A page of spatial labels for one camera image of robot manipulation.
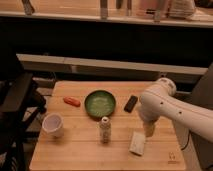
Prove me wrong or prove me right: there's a small clear spice bottle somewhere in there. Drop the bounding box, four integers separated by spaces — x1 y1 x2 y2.
99 117 111 143

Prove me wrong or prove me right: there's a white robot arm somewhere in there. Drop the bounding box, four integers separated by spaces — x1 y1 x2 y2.
139 77 213 142

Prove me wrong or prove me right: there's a black rectangular block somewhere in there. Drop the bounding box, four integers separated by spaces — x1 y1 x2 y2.
124 96 138 113

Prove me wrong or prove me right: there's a green round plate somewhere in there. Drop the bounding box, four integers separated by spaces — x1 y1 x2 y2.
84 90 116 118

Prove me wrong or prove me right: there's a white paper cup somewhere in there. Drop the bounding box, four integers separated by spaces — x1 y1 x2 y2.
42 114 64 138

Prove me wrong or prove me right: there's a black cable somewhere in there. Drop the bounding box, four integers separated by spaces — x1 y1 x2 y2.
180 132 192 151

